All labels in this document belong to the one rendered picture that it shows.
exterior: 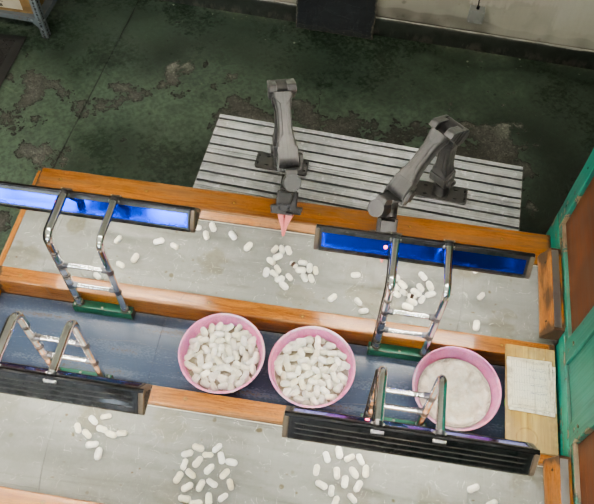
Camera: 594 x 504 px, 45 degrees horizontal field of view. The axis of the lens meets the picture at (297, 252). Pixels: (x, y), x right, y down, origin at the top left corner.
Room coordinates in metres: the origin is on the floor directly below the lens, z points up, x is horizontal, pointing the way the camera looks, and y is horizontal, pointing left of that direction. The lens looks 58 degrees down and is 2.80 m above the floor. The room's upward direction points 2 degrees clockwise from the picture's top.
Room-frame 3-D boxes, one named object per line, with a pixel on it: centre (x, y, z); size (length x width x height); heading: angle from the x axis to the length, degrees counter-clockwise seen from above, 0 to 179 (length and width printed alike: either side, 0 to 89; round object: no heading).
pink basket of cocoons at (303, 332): (0.87, -0.05, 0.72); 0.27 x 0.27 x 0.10
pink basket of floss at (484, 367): (0.81, -0.49, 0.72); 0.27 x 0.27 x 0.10
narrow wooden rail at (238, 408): (0.73, 0.13, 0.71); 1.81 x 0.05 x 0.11; 83
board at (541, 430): (0.79, -0.71, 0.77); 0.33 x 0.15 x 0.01; 173
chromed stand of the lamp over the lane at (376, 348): (1.04, -0.34, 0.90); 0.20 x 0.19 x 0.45; 83
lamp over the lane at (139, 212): (1.24, 0.60, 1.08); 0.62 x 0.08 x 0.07; 83
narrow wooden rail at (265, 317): (1.05, 0.09, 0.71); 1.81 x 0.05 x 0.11; 83
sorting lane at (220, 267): (1.23, 0.07, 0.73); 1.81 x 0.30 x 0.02; 83
